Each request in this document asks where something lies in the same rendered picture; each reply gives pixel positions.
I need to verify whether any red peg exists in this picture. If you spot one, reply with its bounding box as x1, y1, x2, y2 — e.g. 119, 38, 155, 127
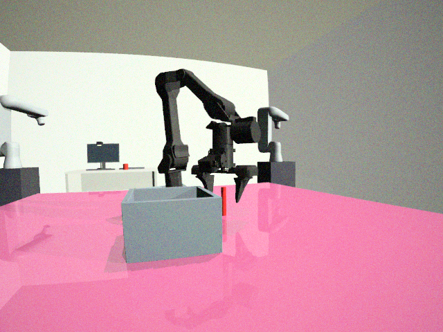
221, 187, 226, 216

